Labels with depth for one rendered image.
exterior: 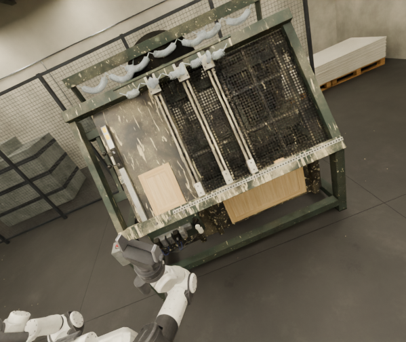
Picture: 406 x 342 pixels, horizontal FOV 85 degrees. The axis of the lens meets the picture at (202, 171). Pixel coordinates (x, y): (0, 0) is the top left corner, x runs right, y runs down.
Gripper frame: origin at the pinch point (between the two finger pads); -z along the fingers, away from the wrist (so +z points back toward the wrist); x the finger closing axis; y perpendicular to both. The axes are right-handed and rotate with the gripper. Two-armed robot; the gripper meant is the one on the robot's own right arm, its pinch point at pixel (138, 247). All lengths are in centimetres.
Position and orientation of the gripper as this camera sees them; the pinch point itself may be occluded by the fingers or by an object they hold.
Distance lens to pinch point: 66.9
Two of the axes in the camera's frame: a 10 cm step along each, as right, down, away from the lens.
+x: -9.5, -1.9, 2.3
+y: 3.0, -7.2, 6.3
